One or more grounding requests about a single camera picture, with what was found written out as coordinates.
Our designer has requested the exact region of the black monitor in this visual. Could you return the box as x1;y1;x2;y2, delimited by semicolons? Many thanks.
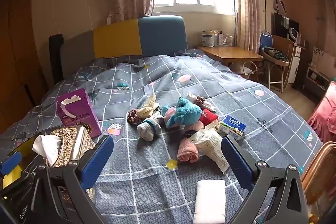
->
274;13;289;38

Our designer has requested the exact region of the pink cloth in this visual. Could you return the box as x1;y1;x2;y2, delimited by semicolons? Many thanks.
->
307;81;336;146

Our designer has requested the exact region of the small white fan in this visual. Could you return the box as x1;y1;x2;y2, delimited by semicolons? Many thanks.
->
288;27;300;42

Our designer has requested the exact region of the red plush cloth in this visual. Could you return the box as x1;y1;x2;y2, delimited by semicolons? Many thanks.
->
201;108;219;126

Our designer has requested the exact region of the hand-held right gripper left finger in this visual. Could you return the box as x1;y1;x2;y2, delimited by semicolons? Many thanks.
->
33;135;114;224

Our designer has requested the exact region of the blue white tissue pack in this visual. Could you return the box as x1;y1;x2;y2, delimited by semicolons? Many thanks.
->
218;115;247;140

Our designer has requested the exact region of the grey yellow blue headboard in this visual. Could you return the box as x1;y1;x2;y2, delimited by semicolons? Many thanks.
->
60;15;188;83

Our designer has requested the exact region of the blue plush toy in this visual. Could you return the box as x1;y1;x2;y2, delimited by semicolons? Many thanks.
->
161;97;204;130

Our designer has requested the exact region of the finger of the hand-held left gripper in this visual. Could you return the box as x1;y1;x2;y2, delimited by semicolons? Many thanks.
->
0;152;23;175

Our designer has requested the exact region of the wooden bedside table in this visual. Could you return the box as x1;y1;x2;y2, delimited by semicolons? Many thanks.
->
197;46;264;67

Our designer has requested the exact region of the pink towel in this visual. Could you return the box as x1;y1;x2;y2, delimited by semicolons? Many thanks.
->
177;135;200;164

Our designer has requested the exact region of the plain white tissue pack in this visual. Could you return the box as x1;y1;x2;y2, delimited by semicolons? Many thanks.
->
193;180;226;224

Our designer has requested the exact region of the wooden board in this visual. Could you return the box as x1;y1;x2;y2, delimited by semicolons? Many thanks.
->
272;34;297;85

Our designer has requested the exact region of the white sock blue band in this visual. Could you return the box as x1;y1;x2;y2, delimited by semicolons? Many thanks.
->
137;119;163;142

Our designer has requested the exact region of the white plastic packet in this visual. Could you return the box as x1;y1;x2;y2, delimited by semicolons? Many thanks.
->
189;127;231;174

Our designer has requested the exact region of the blue chair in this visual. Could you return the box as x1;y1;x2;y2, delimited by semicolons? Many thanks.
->
260;30;275;56

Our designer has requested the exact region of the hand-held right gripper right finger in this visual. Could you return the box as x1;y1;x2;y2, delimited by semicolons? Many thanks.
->
221;135;310;224

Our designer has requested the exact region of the purple tissue box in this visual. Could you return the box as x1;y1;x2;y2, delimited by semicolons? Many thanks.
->
56;88;102;138

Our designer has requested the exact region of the black rolled mat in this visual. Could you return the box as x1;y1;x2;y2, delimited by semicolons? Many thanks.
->
49;34;64;85

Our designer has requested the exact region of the rattan chair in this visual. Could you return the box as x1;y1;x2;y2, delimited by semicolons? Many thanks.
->
301;141;336;224

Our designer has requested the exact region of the gold tin box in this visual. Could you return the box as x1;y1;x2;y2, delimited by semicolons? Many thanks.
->
0;135;37;189

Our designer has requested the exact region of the beige cloth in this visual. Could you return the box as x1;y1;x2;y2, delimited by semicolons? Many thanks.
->
138;93;160;118

